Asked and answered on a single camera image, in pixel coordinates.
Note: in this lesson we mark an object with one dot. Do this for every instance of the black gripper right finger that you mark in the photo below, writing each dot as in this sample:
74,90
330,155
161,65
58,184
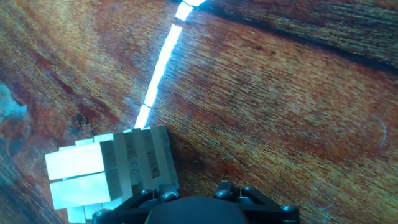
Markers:
224,193

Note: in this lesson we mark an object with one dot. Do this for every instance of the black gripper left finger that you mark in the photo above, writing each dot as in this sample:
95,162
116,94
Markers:
168,194

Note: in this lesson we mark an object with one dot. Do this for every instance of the wooden Jenga block tower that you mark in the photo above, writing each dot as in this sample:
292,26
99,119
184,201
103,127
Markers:
81,161

